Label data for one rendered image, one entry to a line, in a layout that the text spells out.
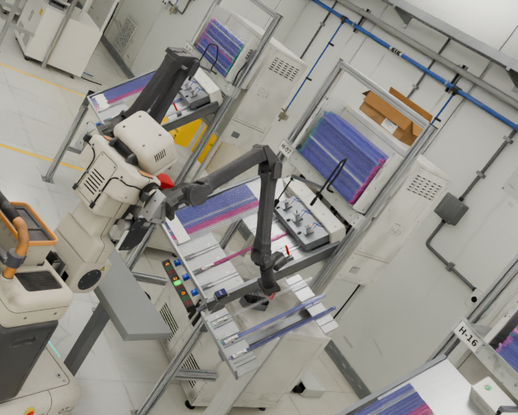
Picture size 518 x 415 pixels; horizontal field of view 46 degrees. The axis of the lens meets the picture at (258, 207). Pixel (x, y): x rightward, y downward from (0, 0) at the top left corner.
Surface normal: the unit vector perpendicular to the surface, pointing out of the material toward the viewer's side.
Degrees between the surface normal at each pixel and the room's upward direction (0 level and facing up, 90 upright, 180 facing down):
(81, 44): 90
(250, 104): 90
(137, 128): 48
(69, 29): 90
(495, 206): 90
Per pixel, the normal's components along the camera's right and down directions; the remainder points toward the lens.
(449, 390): -0.13, -0.73
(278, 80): 0.45, 0.56
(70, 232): -0.45, -0.14
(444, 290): -0.73, -0.24
